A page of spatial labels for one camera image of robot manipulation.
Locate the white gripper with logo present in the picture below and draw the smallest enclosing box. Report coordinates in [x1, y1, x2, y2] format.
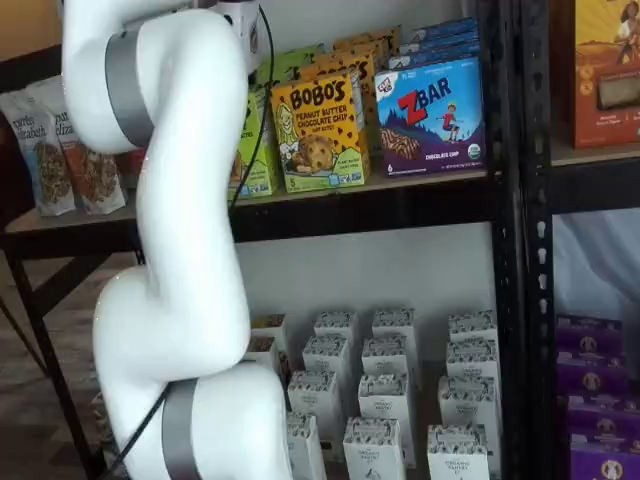
[219, 0, 264, 90]

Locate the yellow Bobo's peanut butter box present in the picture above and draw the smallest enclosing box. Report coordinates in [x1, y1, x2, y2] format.
[333, 27, 402, 51]
[270, 74, 372, 195]
[299, 52, 377, 156]
[319, 39, 395, 71]

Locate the blue ZBar chocolate chip box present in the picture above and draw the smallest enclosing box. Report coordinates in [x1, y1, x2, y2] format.
[398, 29, 481, 56]
[373, 55, 487, 178]
[410, 17, 480, 44]
[385, 42, 482, 71]

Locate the small white box granola picture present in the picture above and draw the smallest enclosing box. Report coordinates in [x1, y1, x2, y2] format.
[249, 312, 290, 354]
[242, 335, 282, 375]

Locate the white carton patterned top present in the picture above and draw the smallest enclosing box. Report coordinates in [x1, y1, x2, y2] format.
[301, 334, 353, 386]
[357, 372, 419, 469]
[447, 309, 499, 346]
[444, 338, 501, 381]
[426, 423, 491, 480]
[360, 336, 419, 386]
[437, 374, 502, 431]
[285, 412, 329, 480]
[287, 369, 346, 441]
[313, 310, 360, 351]
[371, 307, 417, 351]
[342, 416, 405, 480]

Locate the black metal shelf rack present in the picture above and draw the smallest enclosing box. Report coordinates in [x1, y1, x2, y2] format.
[0, 0, 525, 480]
[519, 0, 640, 480]

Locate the large orange snack box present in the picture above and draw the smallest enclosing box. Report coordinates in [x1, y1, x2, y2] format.
[552, 0, 640, 150]

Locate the purple snack box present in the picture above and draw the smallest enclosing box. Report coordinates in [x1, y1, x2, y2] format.
[566, 393, 640, 442]
[555, 314, 626, 357]
[569, 433, 640, 480]
[555, 349, 630, 397]

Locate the granola bag red label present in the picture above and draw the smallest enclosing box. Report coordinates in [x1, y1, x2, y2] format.
[114, 149, 146, 178]

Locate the granola bag orange label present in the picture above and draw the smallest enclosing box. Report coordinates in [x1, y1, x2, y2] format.
[25, 76, 127, 215]

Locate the granola bag blue label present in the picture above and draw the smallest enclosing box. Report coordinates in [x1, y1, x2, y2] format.
[0, 91, 77, 217]

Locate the dark maroon object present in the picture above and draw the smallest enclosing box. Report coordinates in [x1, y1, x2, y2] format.
[0, 112, 37, 229]

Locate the white draped sheet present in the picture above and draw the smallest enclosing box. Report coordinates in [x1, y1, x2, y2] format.
[552, 213, 640, 321]

